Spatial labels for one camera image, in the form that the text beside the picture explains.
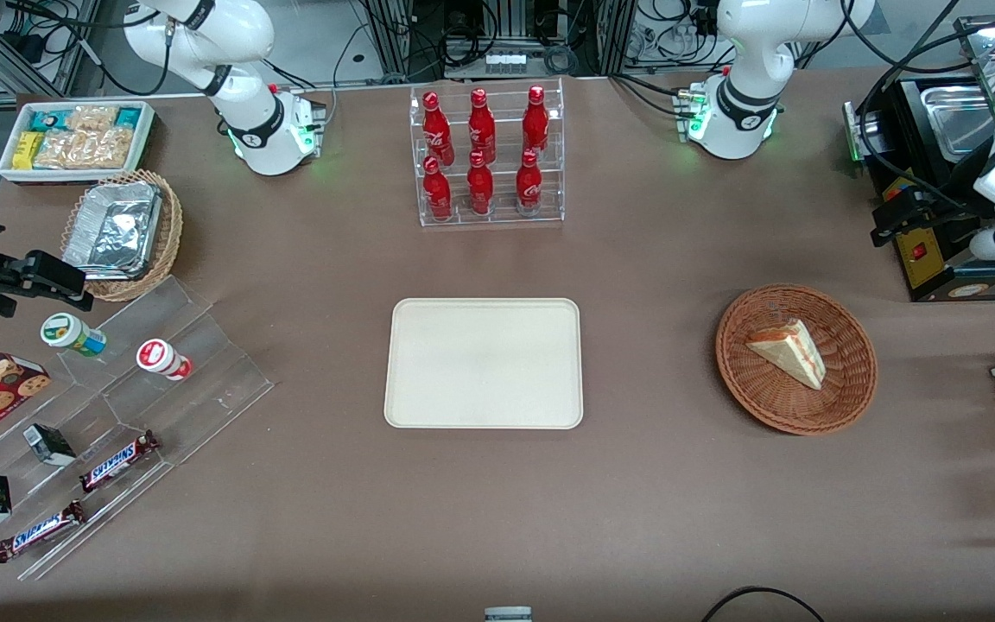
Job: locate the small grey box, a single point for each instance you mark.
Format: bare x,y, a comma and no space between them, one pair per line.
508,615

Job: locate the aluminium foil container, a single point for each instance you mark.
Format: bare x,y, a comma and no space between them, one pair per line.
113,231

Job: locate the green label yogurt cup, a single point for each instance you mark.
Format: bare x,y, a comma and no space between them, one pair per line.
72,334

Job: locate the white snack bin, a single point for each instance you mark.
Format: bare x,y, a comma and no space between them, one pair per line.
9,173

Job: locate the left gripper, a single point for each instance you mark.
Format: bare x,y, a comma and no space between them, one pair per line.
944,210

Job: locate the red label yogurt cup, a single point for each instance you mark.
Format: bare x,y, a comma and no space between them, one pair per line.
163,358

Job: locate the clear acrylic stepped display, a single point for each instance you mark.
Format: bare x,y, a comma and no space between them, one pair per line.
204,380

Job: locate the light wicker basket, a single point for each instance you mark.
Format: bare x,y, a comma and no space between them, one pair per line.
171,233

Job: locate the red cola bottle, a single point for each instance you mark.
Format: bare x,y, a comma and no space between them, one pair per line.
437,130
480,188
482,128
529,186
535,125
437,194

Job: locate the black food warmer machine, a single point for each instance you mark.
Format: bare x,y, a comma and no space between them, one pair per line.
903,130

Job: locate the clear cracker packet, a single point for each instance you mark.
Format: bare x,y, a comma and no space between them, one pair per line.
91,119
110,147
61,149

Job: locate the brown wicker basket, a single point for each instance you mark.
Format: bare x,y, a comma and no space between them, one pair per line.
843,397

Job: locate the white power strip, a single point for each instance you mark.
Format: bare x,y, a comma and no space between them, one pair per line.
504,62

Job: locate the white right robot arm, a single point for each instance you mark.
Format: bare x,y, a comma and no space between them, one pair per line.
251,121

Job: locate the clear acrylic bottle rack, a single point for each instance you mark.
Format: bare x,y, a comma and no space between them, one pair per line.
502,86

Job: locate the snickers chocolate bar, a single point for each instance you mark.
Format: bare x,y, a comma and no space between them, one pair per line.
40,531
117,462

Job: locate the cream rectangular tray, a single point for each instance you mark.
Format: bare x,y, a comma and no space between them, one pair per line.
484,363

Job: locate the yellow snack packet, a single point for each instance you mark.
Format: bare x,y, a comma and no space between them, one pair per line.
28,150

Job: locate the triangular sandwich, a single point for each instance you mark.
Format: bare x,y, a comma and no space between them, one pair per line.
795,354

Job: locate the steel pan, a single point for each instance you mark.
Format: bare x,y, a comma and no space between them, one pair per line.
960,121

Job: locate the teal snack packet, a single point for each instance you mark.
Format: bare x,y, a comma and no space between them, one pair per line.
50,119
128,117

